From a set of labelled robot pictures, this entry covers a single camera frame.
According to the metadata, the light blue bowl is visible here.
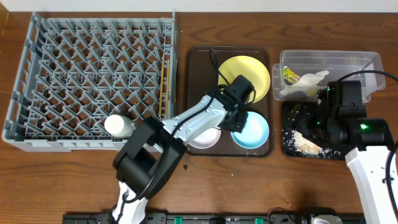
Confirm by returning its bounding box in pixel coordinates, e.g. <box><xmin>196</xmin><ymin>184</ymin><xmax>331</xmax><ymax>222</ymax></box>
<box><xmin>231</xmin><ymin>111</ymin><xmax>270</xmax><ymax>149</ymax></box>

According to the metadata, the white tissue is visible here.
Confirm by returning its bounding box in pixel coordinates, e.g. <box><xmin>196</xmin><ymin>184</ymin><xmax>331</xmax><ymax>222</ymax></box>
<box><xmin>280</xmin><ymin>70</ymin><xmax>330</xmax><ymax>96</ymax></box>

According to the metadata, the green yellow wrapper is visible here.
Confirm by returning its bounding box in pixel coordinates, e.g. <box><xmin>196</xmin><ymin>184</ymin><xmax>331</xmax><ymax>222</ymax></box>
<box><xmin>283</xmin><ymin>66</ymin><xmax>300</xmax><ymax>85</ymax></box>

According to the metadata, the white cup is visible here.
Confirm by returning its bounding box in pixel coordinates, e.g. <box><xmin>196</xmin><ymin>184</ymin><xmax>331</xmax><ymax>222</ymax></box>
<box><xmin>104</xmin><ymin>114</ymin><xmax>134</xmax><ymax>139</ymax></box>

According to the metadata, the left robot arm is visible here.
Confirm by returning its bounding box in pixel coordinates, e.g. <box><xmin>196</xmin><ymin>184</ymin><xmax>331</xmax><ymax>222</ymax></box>
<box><xmin>111</xmin><ymin>50</ymin><xmax>262</xmax><ymax>223</ymax></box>

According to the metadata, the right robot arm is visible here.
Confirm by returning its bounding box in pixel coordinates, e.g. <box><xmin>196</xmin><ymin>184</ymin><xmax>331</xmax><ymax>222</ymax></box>
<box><xmin>285</xmin><ymin>74</ymin><xmax>397</xmax><ymax>223</ymax></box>

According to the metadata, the spilled rice food waste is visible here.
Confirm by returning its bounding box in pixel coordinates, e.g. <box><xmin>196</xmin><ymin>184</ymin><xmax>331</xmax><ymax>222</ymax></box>
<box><xmin>282</xmin><ymin>130</ymin><xmax>331</xmax><ymax>158</ymax></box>

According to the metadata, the clear plastic waste bin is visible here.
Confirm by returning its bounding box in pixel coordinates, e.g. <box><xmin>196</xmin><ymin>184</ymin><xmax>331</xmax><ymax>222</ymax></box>
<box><xmin>272</xmin><ymin>50</ymin><xmax>386</xmax><ymax>103</ymax></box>

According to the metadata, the grey plastic dishwasher rack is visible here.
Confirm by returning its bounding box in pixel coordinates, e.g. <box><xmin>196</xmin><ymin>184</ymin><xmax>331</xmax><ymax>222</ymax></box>
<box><xmin>2</xmin><ymin>13</ymin><xmax>178</xmax><ymax>152</ymax></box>

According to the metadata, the black rectangular tray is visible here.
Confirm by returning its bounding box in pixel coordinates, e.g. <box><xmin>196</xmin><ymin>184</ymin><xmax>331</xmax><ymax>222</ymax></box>
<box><xmin>281</xmin><ymin>101</ymin><xmax>347</xmax><ymax>161</ymax></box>

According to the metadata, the white pink shallow bowl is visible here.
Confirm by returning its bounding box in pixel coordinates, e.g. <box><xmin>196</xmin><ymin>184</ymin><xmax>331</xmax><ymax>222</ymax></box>
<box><xmin>189</xmin><ymin>128</ymin><xmax>221</xmax><ymax>149</ymax></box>

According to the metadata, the yellow round plate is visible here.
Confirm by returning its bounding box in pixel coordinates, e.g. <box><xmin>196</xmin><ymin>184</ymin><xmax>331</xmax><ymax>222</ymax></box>
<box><xmin>219</xmin><ymin>55</ymin><xmax>271</xmax><ymax>103</ymax></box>

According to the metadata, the dark brown serving tray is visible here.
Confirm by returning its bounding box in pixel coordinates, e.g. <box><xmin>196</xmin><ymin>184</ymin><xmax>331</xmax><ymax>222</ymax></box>
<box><xmin>184</xmin><ymin>45</ymin><xmax>274</xmax><ymax>157</ymax></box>

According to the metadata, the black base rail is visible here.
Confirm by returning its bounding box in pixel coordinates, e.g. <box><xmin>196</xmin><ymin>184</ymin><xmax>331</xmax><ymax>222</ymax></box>
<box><xmin>62</xmin><ymin>206</ymin><xmax>366</xmax><ymax>224</ymax></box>

